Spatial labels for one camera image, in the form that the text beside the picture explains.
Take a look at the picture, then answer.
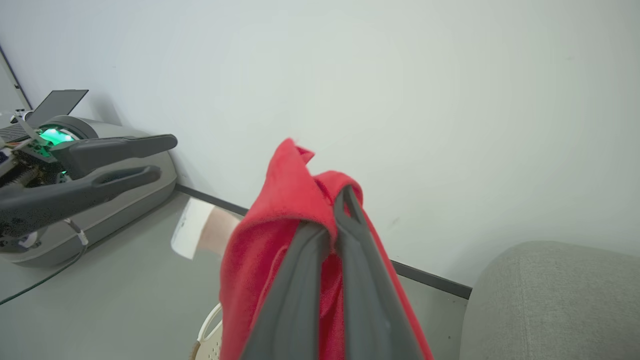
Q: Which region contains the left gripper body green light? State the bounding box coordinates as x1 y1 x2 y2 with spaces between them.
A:
0 126 77 195

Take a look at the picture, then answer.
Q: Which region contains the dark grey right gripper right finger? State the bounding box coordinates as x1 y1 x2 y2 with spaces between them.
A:
333 185 424 360

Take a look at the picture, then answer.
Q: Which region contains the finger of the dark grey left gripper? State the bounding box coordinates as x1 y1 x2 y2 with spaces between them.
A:
0 165 162 239
52 133 179 180

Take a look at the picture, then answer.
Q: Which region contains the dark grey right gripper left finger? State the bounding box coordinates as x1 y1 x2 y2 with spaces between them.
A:
241 221 332 360

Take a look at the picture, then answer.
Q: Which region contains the red cloth garment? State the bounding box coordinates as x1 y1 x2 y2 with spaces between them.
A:
219 138 435 360

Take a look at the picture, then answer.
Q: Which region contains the white beige cloth garment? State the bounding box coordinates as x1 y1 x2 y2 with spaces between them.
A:
170 197 243 261

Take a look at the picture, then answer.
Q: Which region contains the grey robot wheeled base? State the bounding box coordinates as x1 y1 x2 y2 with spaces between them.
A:
0 115 179 267

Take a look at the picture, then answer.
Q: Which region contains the dark grey laptop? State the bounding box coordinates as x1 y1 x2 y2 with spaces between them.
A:
0 89 90 144

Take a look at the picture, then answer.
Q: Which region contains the grey fabric sofa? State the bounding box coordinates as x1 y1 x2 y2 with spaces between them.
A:
459 241 640 360

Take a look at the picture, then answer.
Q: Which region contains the thin black cable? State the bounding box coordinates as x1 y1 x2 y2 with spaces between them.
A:
0 219 89 306

